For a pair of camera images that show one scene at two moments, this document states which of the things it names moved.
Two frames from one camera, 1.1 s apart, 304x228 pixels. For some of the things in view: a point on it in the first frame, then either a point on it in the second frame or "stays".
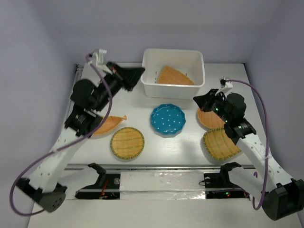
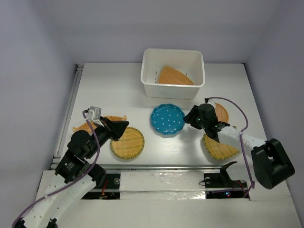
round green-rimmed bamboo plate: [127, 143] stays
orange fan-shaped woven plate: [170, 75] stays
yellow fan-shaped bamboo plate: [219, 145] stays
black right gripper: [204, 101] -> [190, 117]
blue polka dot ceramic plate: [168, 118] stays
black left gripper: [129, 76] -> [116, 128]
